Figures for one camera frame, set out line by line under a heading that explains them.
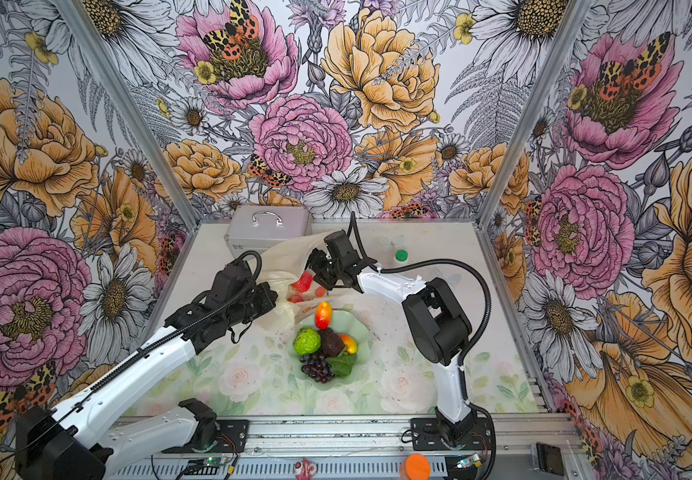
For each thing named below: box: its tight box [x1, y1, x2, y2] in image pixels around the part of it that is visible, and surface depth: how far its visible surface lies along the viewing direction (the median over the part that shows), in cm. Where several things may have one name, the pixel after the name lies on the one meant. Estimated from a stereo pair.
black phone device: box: [531, 442, 565, 476], surface depth 71 cm
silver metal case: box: [224, 204, 313, 257], surface depth 101 cm
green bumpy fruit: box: [293, 327, 321, 356], surface depth 81 cm
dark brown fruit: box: [317, 327, 345, 357], surface depth 83 cm
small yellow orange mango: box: [338, 333, 358, 354], surface depth 86 cm
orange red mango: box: [315, 302, 333, 330], surface depth 89 cm
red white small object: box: [294, 458, 317, 480], surface depth 67 cm
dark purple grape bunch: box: [300, 350, 335, 384], surface depth 81 cm
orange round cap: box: [400, 453, 431, 480], surface depth 62 cm
